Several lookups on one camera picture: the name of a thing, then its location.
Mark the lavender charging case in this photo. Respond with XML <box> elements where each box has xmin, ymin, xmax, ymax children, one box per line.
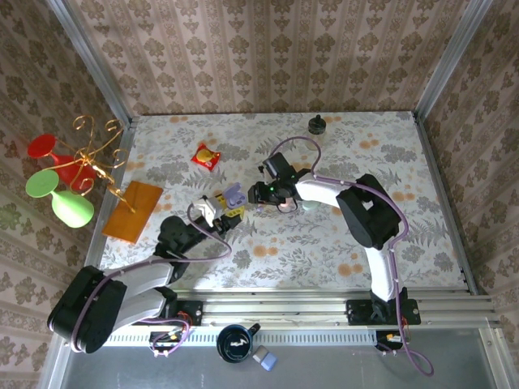
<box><xmin>224</xmin><ymin>182</ymin><xmax>246</xmax><ymax>208</ymax></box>

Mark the red snack packet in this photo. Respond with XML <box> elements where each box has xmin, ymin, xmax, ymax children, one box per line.
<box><xmin>190</xmin><ymin>142</ymin><xmax>222</xmax><ymax>173</ymax></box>

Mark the orange wooden base board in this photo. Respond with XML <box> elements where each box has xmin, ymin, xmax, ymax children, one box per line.
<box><xmin>101</xmin><ymin>180</ymin><xmax>165</xmax><ymax>245</ymax></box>

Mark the glass jar black lid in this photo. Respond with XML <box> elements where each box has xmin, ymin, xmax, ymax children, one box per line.
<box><xmin>307</xmin><ymin>114</ymin><xmax>328</xmax><ymax>149</ymax></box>

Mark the green plastic wine glass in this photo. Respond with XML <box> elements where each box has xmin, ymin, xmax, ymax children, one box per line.
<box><xmin>25</xmin><ymin>169</ymin><xmax>96</xmax><ymax>229</ymax></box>

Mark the black mug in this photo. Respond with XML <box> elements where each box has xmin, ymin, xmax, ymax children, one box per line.
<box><xmin>216</xmin><ymin>323</ymin><xmax>262</xmax><ymax>365</ymax></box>

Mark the red plastic wine glass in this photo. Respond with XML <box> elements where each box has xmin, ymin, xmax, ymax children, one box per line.
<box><xmin>27</xmin><ymin>133</ymin><xmax>98</xmax><ymax>191</ymax></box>

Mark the grey metal shelf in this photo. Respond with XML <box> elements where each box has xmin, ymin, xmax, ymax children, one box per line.
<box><xmin>40</xmin><ymin>327</ymin><xmax>514</xmax><ymax>389</ymax></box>

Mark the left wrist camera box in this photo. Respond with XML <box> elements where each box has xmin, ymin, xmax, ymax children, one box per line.
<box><xmin>193</xmin><ymin>195</ymin><xmax>226</xmax><ymax>226</ymax></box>

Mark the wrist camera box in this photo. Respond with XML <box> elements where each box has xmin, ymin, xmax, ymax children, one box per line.
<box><xmin>193</xmin><ymin>195</ymin><xmax>226</xmax><ymax>226</ymax></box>
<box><xmin>261</xmin><ymin>152</ymin><xmax>294</xmax><ymax>180</ymax></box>

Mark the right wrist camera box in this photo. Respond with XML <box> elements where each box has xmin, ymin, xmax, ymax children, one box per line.
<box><xmin>261</xmin><ymin>152</ymin><xmax>294</xmax><ymax>180</ymax></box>

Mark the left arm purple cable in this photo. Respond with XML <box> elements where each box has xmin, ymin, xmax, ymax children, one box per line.
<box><xmin>71</xmin><ymin>202</ymin><xmax>233</xmax><ymax>358</ymax></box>

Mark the black cable connector block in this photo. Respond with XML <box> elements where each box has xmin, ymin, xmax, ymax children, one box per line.
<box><xmin>148</xmin><ymin>330</ymin><xmax>184</xmax><ymax>358</ymax></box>
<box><xmin>375</xmin><ymin>330</ymin><xmax>409</xmax><ymax>353</ymax></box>

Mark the wide aluminium frame rail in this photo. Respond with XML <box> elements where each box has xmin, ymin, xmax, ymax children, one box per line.
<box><xmin>56</xmin><ymin>288</ymin><xmax>502</xmax><ymax>330</ymax></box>

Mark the aluminium frame side rail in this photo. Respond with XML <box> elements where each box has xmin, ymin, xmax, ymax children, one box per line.
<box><xmin>411</xmin><ymin>111</ymin><xmax>487</xmax><ymax>296</ymax></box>
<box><xmin>75</xmin><ymin>116</ymin><xmax>139</xmax><ymax>297</ymax></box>

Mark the gold wire glass stand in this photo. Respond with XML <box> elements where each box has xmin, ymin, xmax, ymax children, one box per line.
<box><xmin>72</xmin><ymin>115</ymin><xmax>137</xmax><ymax>215</ymax></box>

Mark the white slotted cable duct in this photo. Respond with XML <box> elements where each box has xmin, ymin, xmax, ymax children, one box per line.
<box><xmin>105</xmin><ymin>328</ymin><xmax>380</xmax><ymax>348</ymax></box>

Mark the aluminium frame post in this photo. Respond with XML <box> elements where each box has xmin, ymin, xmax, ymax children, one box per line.
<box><xmin>412</xmin><ymin>0</ymin><xmax>495</xmax><ymax>119</ymax></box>
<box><xmin>46</xmin><ymin>0</ymin><xmax>135</xmax><ymax>129</ymax></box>

